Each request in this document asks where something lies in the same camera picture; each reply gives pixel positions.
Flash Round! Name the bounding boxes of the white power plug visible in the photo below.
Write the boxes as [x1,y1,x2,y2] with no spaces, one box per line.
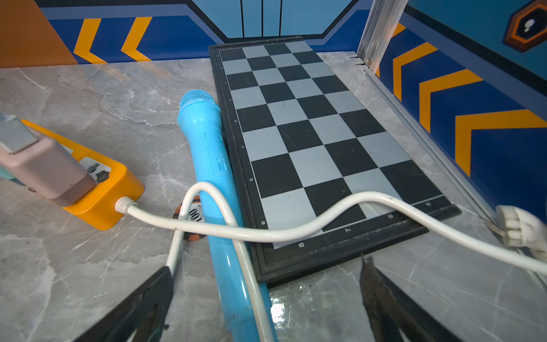
[484,205,546,262]

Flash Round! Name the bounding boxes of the black grey chessboard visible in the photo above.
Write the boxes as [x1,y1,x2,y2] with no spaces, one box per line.
[209,38,460,287]

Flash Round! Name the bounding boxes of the orange black poker chip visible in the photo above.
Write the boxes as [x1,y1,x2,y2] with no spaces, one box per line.
[172,196,210,242]

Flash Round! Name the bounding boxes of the white power strip cord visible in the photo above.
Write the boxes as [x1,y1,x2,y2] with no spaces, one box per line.
[114,181,547,342]

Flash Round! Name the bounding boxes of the blue toy microphone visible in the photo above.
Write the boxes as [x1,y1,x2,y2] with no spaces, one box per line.
[177,90,277,341]

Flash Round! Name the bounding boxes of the aluminium corner post right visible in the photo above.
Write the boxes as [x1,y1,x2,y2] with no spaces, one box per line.
[357,0,408,73]

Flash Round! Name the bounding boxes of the orange power strip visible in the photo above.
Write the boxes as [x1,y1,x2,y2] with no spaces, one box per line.
[22,120,145,231]

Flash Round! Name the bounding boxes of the teal USB charger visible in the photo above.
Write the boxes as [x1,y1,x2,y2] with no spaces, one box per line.
[0,168,24,186]

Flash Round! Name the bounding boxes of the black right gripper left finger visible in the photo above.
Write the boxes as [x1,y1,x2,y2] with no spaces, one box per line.
[76,266,174,341]

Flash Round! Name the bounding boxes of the pink USB charger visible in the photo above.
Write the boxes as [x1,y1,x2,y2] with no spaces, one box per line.
[1,115,96,207]

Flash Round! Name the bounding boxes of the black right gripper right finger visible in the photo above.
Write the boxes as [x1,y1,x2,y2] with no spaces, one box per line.
[360,256,460,341]

